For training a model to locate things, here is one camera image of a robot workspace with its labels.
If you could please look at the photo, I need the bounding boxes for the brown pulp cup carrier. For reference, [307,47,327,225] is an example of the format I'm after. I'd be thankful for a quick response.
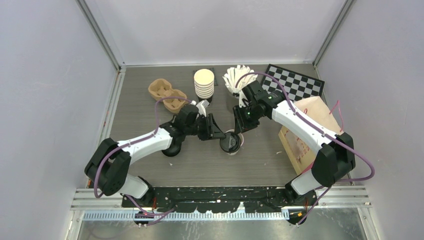
[148,78,188,114]

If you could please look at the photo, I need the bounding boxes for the black white checkerboard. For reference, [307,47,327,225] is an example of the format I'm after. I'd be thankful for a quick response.
[265,64,325,102]

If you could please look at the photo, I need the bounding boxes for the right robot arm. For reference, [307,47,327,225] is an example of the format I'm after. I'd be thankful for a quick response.
[233,81,356,205]

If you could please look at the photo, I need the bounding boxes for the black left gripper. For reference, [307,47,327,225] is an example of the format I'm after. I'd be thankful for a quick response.
[185,113,225,141]

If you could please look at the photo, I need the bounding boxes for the white paper-wrapped straws bundle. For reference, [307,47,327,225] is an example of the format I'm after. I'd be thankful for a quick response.
[222,65,258,99]

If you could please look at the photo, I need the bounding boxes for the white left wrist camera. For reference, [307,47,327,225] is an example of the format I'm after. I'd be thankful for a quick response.
[189,99,210,117]

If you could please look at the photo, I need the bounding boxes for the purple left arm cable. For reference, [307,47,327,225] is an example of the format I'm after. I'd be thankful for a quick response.
[93,96,193,226]

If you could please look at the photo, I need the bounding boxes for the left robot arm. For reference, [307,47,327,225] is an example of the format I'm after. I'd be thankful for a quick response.
[84,104,226,207]

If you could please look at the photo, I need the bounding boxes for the yellow pink paper bag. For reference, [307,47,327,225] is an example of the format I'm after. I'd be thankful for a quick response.
[272,96,343,175]

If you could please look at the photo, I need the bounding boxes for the stack of paper cups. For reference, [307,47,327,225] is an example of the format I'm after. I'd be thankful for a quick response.
[193,68,215,103]

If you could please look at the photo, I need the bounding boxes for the small dark mat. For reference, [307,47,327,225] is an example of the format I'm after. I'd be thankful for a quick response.
[193,68,216,86]

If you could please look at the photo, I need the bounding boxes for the stack of black cup lids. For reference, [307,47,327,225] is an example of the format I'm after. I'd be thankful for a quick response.
[161,142,182,157]

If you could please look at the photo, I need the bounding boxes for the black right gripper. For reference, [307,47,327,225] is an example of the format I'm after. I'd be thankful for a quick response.
[233,102,265,134]

